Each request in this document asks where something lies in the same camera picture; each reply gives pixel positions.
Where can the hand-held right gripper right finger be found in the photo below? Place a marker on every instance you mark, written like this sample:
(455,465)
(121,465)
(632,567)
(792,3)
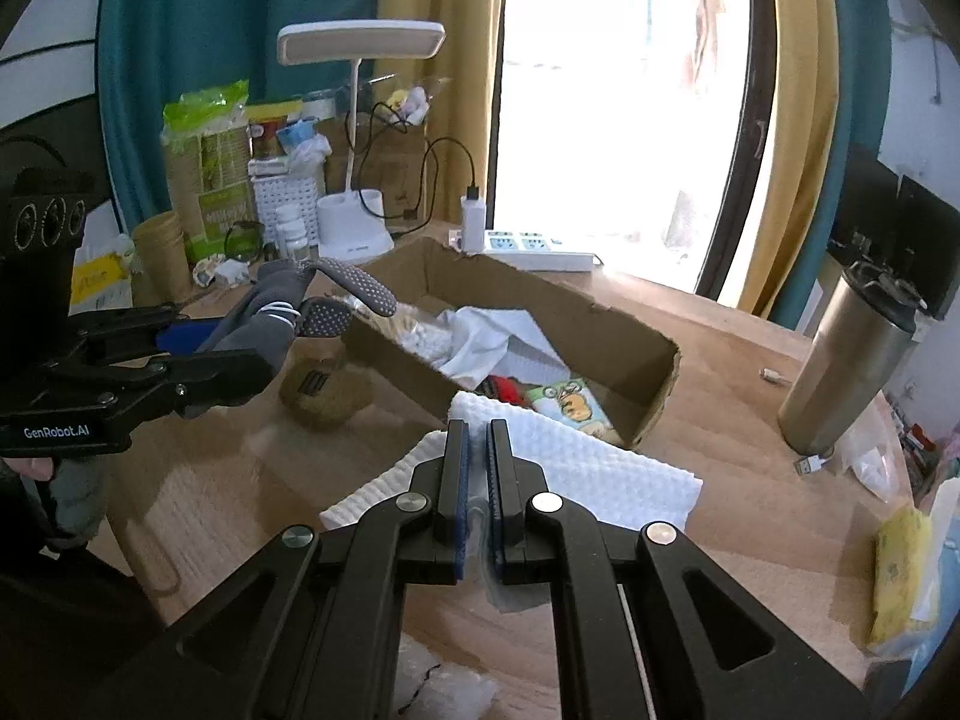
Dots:
(496,495)

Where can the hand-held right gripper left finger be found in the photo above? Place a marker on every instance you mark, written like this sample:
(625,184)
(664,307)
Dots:
(459,495)

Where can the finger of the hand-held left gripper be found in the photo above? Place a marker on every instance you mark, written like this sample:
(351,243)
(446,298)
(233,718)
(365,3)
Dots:
(187,337)
(217,379)

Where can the grey dotted sock pair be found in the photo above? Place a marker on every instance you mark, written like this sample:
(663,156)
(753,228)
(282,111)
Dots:
(262,315)

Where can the white textured foam sheet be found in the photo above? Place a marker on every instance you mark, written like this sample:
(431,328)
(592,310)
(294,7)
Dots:
(585,465)

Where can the clear plastic bag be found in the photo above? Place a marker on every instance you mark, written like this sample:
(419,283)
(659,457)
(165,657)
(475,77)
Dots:
(517,596)
(874,457)

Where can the red black fabric item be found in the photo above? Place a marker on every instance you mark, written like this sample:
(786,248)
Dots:
(506,388)

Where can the brown cardboard box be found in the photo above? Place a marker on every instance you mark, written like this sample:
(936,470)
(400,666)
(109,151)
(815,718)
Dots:
(397,367)

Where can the white cloth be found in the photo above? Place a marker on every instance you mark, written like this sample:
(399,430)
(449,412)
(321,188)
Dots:
(487,337)

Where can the clear bag of white pads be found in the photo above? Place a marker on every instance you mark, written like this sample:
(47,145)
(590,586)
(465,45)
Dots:
(409,334)

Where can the person's left hand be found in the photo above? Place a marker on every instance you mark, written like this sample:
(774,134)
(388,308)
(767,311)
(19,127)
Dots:
(30,469)

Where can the yellow packet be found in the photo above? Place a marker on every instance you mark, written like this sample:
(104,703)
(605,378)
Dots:
(101,285)

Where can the stack of brown paper cups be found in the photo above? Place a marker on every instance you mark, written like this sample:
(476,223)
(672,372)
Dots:
(161,255)

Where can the green round object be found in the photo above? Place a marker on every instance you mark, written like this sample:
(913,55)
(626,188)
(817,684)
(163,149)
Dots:
(241,241)

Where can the white pill bottle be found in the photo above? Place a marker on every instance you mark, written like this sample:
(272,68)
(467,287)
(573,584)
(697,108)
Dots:
(287,216)
(295,240)

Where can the green packet of paper cups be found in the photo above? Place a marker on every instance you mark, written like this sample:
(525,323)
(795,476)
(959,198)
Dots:
(206,180)

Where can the white perforated basket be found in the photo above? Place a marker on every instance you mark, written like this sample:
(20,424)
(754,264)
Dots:
(289,191)

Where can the crumpled clear plastic wrap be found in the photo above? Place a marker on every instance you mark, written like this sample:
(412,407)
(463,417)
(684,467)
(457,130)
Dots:
(450,682)

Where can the yellow jar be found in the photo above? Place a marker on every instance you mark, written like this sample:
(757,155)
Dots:
(270,131)

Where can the blue white packet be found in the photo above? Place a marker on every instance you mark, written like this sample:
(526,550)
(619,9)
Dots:
(304,142)

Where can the white power strip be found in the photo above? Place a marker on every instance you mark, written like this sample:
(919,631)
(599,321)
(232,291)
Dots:
(536,247)

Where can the white charger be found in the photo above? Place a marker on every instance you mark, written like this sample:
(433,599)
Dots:
(472,221)

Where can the small white adapter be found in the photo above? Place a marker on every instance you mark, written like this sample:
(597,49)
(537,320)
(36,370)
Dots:
(771,375)

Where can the white usb plug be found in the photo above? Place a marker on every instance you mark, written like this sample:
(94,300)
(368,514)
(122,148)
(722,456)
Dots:
(808,465)

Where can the white desk lamp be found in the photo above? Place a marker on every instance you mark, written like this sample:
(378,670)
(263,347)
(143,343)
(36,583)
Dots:
(360,41)

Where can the steel tumbler with black lid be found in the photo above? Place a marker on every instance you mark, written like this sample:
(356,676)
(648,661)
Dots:
(840,360)

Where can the yellow tissue pack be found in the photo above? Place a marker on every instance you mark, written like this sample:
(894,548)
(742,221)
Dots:
(900,570)

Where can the black monitor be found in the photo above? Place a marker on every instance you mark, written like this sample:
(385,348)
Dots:
(862,195)
(930,240)

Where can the beige hanging garment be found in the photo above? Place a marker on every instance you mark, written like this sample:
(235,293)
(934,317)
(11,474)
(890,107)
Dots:
(705,22)

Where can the black door frame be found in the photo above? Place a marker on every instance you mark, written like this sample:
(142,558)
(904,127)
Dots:
(746,127)

